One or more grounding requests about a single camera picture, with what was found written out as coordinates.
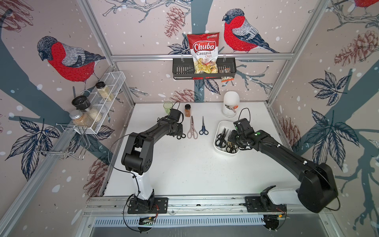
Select black handled scissors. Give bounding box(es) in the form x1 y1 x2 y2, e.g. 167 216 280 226
176 133 186 140

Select yellow handled scissors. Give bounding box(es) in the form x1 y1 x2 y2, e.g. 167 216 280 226
226 141 238 154

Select pink kitchen scissors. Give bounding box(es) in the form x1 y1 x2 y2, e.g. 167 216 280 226
187 116 198 139

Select blue handled scissors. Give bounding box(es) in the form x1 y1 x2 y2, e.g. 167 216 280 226
199 117 209 135

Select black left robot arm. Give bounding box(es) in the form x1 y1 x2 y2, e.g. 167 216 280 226
121 116 183 210

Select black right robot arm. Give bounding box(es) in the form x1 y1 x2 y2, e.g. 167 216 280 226
230 130 338 213

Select white plastic storage box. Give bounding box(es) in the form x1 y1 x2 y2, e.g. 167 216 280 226
214 120 239 156

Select brown spice bottle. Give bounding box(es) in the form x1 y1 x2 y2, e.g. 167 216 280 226
185 104 191 118

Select green plastic cup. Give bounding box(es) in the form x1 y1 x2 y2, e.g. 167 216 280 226
163 102 173 115

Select white round container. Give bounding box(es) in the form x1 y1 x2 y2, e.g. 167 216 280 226
222 91 240 118

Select small snack packet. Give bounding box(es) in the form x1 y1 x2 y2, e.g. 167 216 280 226
221 68 234 83

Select spice jar black lid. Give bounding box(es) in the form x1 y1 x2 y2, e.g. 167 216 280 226
95 82 114 102

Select red Chuba chips bag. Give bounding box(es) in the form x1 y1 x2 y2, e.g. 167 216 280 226
187 33 219 74

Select black grinder jar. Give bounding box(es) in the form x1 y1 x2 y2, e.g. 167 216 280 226
72 95 102 122

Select spice jar silver lid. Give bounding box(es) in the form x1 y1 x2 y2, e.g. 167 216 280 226
69 110 94 127

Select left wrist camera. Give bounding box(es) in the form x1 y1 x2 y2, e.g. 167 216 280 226
168 108 184 123

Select black wire wall basket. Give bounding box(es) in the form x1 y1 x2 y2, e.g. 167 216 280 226
172 58 236 80

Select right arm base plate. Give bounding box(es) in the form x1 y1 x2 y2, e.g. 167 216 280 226
243 196 287 213

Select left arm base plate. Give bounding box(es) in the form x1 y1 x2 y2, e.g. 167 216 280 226
127 197 168 214

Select white wire spice shelf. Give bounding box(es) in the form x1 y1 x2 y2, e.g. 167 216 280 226
61 72 125 135

